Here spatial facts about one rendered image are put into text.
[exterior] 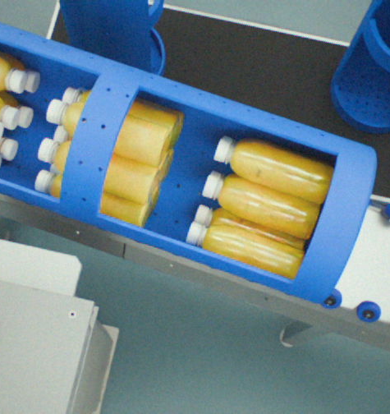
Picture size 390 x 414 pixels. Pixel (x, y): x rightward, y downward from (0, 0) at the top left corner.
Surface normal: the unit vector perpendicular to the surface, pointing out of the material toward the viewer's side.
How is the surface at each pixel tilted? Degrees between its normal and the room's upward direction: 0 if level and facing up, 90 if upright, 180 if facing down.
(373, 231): 0
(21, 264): 0
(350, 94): 0
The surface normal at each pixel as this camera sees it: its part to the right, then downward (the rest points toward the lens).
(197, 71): 0.04, -0.25
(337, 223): -0.06, 0.01
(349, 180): 0.11, -0.45
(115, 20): 0.13, 0.96
